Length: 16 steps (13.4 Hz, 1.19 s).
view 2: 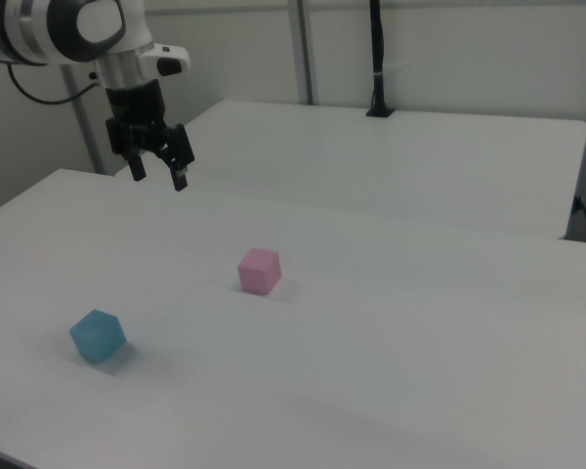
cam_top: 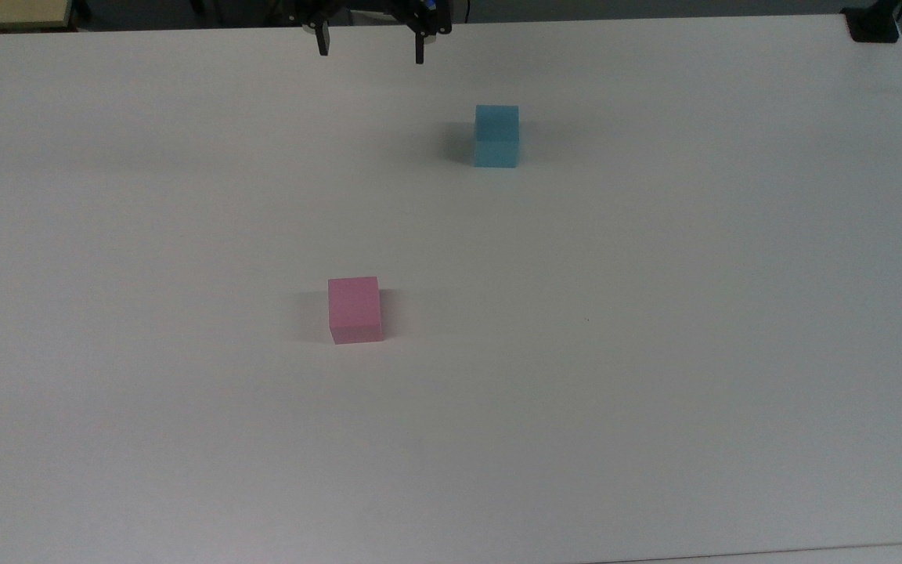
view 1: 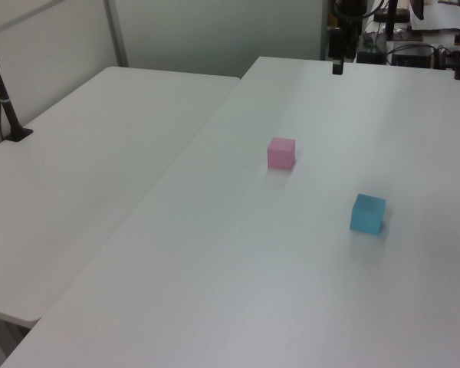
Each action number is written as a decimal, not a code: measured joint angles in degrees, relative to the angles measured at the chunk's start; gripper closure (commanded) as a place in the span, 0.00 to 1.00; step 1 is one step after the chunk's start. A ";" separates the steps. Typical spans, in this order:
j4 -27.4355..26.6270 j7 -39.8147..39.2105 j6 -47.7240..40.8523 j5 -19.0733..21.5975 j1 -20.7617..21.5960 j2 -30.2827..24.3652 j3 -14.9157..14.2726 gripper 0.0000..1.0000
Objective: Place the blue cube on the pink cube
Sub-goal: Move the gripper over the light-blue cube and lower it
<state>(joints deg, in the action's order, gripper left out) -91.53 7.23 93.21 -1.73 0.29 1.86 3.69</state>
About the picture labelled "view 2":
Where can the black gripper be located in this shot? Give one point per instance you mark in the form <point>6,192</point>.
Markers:
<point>137,107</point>

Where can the blue cube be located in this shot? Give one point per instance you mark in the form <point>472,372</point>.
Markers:
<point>97,337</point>

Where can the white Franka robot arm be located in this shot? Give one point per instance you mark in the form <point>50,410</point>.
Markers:
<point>34,29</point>

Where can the pink cube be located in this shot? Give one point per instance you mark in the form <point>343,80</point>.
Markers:
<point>258,273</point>

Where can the white side table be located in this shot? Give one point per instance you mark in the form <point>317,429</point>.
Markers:
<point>371,171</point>

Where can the grey metal frame post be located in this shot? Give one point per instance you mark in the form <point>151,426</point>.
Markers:
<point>85,132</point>
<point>305,49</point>

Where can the tall black camera stand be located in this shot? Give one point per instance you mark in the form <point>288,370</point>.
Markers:
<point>378,49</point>

